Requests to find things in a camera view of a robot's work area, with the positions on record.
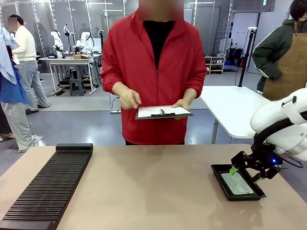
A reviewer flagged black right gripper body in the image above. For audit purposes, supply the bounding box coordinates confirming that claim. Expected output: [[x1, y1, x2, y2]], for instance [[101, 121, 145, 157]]
[[246, 143, 281, 170]]

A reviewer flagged green PCB board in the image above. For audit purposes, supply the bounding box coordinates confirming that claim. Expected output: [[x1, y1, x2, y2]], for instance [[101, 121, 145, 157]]
[[221, 172, 255, 196]]

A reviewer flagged dark clipboard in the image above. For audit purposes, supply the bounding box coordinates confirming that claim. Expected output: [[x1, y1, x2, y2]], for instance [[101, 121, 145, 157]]
[[134, 105, 194, 121]]

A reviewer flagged white paper sheet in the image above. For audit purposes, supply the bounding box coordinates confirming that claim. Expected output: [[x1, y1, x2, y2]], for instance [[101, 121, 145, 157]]
[[138, 106, 191, 118]]

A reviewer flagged person's left forearm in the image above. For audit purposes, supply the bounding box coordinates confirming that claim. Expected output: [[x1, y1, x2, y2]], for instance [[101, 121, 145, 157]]
[[183, 70, 208, 102]]

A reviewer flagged person's right forearm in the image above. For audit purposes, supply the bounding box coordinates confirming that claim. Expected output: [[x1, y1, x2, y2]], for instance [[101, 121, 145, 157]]
[[100, 70, 127, 97]]

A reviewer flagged black slotted PCB rack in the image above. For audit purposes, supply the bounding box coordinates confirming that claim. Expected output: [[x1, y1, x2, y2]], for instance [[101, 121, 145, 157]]
[[0, 143, 94, 230]]

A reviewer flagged person's left hand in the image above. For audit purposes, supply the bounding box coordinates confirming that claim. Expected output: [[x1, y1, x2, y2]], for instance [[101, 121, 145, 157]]
[[172, 99, 192, 114]]

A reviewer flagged person's right hand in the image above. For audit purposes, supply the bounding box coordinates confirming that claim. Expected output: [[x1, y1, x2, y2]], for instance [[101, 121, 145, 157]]
[[119, 90, 142, 110]]

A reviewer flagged black plastic tray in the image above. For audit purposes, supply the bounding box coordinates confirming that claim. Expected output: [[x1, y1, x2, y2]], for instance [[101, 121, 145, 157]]
[[211, 163, 267, 201]]

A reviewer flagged white side table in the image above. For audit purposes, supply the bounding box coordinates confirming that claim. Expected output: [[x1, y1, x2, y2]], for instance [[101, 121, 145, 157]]
[[200, 85, 272, 145]]

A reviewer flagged low wooden shelf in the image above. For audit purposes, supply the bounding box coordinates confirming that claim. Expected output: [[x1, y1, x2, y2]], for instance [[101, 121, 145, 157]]
[[205, 55, 226, 75]]

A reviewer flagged person in brown apron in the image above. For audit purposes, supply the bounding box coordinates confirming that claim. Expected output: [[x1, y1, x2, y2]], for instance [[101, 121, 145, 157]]
[[252, 0, 307, 102]]

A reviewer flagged black pole stand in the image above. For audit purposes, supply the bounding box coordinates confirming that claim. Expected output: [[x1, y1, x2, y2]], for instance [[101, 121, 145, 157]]
[[236, 26, 258, 88]]

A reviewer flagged person in red jacket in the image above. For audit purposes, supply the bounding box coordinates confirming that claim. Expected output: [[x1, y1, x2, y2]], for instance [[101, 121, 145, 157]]
[[100, 0, 208, 146]]

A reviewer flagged grey step stool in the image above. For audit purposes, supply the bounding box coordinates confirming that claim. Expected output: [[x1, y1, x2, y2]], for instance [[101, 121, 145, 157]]
[[69, 78, 86, 97]]

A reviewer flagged grey background workbench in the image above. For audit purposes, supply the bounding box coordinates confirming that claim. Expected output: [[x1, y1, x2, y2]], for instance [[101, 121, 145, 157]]
[[38, 55, 102, 96]]

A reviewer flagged person in white sweater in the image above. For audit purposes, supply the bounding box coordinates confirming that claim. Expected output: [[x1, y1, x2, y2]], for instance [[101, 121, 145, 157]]
[[7, 14, 51, 114]]

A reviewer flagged person in blue clothes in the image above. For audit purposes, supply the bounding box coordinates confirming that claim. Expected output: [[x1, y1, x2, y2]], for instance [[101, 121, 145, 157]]
[[0, 26, 37, 153]]

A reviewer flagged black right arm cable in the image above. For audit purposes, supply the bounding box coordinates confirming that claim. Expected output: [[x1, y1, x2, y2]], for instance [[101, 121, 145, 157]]
[[253, 116, 304, 169]]

